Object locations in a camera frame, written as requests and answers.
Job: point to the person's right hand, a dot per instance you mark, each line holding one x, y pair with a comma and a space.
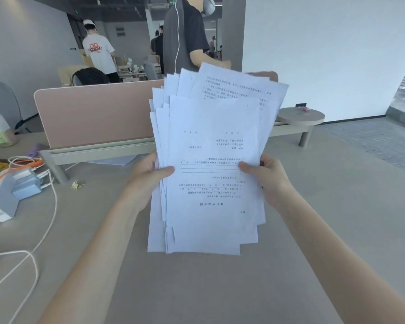
272, 185

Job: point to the person's left hand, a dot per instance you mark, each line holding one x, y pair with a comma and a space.
142, 187

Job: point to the person's right thumb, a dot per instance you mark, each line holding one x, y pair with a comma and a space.
251, 171

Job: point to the person's left thumb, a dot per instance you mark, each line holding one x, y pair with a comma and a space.
163, 172

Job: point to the stack of printed white papers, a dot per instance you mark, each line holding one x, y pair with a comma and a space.
212, 158

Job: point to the person's right forearm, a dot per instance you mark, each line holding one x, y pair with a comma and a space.
341, 263

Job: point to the person's left forearm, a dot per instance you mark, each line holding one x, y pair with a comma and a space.
92, 263

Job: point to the round beige side table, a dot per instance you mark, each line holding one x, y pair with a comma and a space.
300, 119

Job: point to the small pink object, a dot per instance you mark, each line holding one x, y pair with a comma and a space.
304, 108

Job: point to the gold binder clip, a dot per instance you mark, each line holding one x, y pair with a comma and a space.
77, 184

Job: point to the pink desk divider panel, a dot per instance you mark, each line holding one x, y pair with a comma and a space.
98, 114

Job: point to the cluttered background desk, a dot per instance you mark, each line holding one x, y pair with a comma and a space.
135, 69

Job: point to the black backpack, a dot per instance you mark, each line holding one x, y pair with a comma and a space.
89, 76

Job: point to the purple cloth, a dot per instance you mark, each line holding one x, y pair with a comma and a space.
33, 151

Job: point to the cardboard box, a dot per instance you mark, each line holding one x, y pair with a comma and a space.
67, 74

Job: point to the grey power adapter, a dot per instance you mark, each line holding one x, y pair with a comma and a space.
27, 187

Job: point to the grey office chair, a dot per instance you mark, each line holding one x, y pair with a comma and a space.
1, 104

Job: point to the beige divider base rail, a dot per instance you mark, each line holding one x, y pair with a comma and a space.
87, 155

